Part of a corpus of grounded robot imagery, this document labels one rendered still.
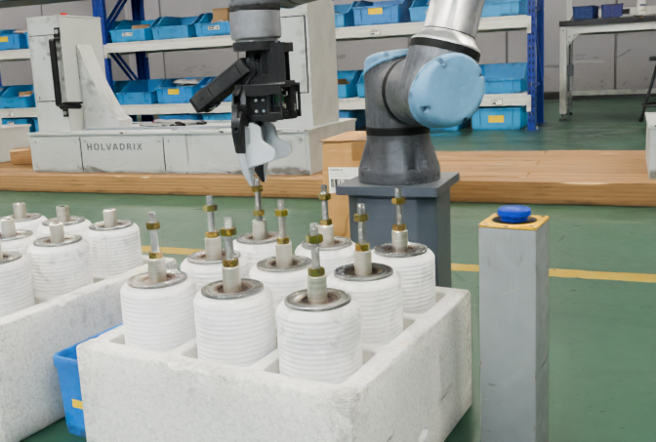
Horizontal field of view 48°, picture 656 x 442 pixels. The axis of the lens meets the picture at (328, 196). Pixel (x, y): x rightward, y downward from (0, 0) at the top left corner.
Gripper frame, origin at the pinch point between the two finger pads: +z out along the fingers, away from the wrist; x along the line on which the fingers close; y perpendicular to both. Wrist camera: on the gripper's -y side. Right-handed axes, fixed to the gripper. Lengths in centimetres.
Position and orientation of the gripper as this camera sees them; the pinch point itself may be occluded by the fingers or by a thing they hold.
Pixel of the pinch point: (253, 175)
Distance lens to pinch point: 114.0
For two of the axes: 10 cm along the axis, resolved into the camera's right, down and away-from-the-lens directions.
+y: 9.3, 0.2, -3.6
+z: 0.5, 9.8, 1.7
